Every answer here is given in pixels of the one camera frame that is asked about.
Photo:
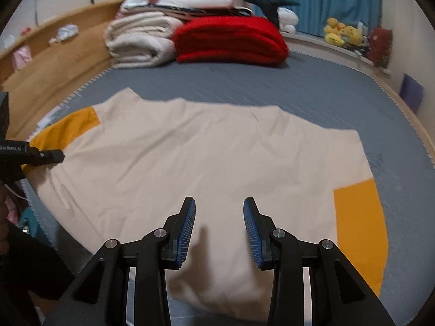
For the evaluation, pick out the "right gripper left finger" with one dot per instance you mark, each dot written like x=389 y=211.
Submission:
x=179 y=228

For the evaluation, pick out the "dark red cushion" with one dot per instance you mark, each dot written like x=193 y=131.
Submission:
x=380 y=45

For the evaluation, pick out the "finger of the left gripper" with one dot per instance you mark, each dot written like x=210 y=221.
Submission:
x=51 y=157

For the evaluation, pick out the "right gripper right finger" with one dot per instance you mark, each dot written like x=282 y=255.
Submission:
x=259 y=228

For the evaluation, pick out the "person's left hand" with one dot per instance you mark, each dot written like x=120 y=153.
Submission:
x=4 y=225

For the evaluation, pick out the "white plush toy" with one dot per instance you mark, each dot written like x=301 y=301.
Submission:
x=288 y=20

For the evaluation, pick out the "white folded quilt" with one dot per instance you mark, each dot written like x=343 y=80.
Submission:
x=142 y=40

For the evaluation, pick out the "wooden bed frame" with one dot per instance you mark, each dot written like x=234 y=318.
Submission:
x=73 y=74

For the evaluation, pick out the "yellow plush toys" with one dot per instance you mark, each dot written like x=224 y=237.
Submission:
x=339 y=34

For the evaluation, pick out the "tissue pack on headboard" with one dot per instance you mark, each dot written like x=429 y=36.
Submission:
x=66 y=32

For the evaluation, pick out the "red folded blanket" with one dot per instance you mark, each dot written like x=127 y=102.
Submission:
x=248 y=40

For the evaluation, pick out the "beige and yellow hooded jacket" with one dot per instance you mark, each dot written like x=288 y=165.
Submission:
x=130 y=163

